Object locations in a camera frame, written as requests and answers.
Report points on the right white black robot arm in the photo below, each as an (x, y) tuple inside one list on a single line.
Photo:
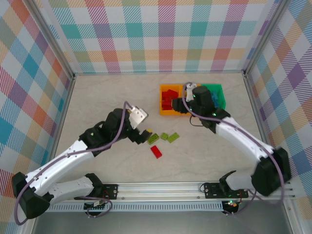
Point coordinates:
[(243, 141)]

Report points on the lime green 2x4 lego brick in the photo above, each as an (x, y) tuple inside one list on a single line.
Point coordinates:
[(173, 137), (153, 139)]

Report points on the red 2x4 lego brick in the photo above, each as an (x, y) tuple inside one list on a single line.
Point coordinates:
[(164, 95), (168, 100), (156, 151)]

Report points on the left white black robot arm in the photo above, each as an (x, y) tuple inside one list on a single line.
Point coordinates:
[(61, 161)]

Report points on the thin aluminium frame bar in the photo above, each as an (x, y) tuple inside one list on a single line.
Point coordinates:
[(158, 73)]

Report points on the lime green 2x2 lego brick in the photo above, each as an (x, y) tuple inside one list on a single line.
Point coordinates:
[(164, 136)]

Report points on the aluminium frame post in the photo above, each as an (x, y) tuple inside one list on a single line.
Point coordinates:
[(55, 36), (263, 36)]

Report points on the orange plastic bin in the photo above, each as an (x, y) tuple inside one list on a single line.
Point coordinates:
[(184, 91), (168, 112)]

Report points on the green plastic bin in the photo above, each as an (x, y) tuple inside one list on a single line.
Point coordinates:
[(220, 92)]

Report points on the small controller board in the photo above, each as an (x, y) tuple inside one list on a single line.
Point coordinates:
[(234, 205), (95, 204)]

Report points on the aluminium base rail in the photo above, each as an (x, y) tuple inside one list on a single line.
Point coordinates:
[(158, 190)]

